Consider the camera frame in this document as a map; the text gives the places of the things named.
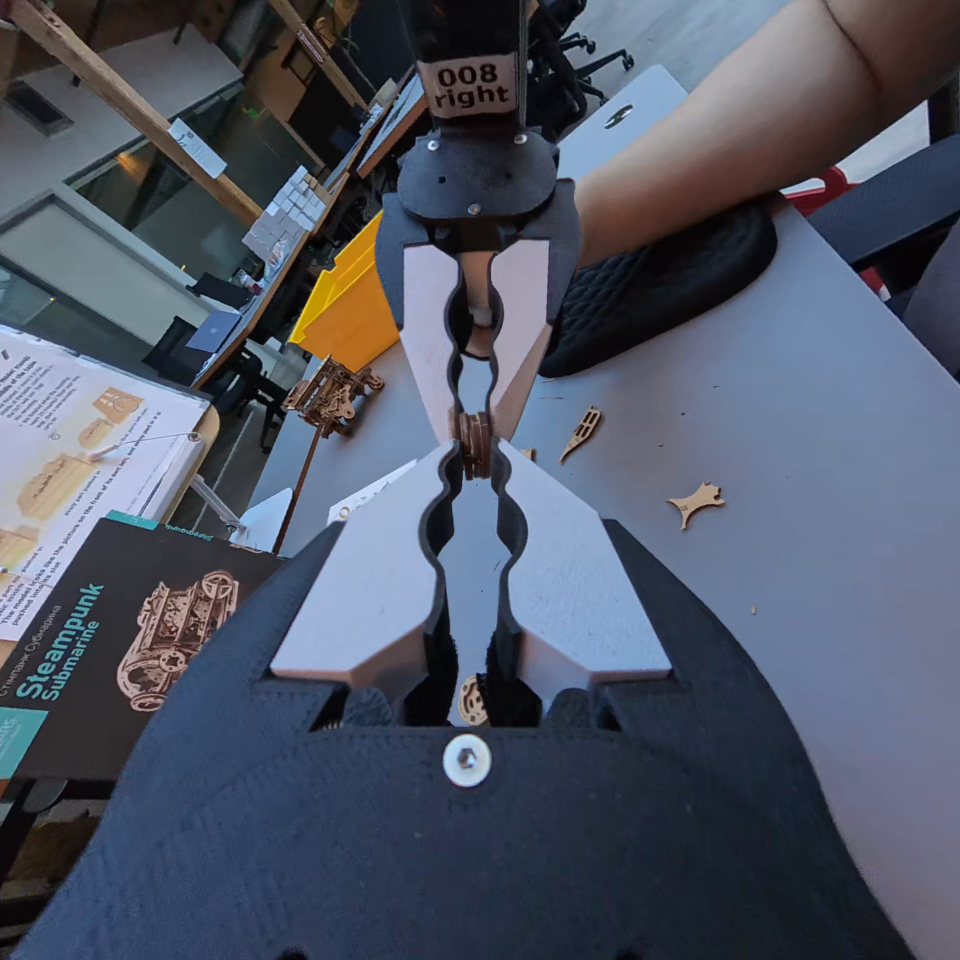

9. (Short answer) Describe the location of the instruction sheet in clear stand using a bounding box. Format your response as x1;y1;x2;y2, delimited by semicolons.
0;324;245;645

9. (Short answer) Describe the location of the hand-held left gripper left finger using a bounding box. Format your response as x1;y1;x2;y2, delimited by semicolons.
270;441;460;725

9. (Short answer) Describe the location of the grey desk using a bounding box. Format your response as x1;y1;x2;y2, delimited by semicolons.
247;63;960;960

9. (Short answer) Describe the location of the black wrist rest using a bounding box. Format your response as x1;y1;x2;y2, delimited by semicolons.
538;198;780;380

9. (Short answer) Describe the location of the black model kit box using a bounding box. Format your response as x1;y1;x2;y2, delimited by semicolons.
0;511;286;781

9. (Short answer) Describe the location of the assembled wooden model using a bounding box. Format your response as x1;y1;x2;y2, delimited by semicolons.
282;354;385;438

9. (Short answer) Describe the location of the stack of small white boxes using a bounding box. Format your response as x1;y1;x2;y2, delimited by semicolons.
241;165;333;260

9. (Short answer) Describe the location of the yellow plastic bin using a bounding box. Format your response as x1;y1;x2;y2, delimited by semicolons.
288;210;402;374

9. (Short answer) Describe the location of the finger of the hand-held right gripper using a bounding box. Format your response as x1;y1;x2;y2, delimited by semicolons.
401;243;470;449
487;240;560;444

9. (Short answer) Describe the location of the black office chair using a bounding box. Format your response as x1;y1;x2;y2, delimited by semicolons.
806;153;960;301
525;0;635;136

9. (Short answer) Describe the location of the person's right forearm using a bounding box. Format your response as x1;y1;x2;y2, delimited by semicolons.
573;0;960;267

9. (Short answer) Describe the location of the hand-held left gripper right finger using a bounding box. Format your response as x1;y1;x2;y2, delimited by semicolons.
491;438;674;725

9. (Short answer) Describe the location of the slotted wooden offcut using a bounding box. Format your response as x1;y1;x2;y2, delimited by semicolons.
558;406;603;465

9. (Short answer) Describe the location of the illustrated instruction booklet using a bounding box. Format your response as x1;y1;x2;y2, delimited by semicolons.
327;459;419;526

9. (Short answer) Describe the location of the white stand base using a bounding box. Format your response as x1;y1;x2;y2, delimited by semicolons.
238;487;295;558

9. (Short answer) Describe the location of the star-shaped wooden offcut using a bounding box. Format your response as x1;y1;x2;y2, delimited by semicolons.
666;482;727;531

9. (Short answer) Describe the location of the laptop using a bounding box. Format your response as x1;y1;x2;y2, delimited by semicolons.
186;309;243;354

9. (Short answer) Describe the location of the wooden workbench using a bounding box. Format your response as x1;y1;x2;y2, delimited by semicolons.
191;71;429;391

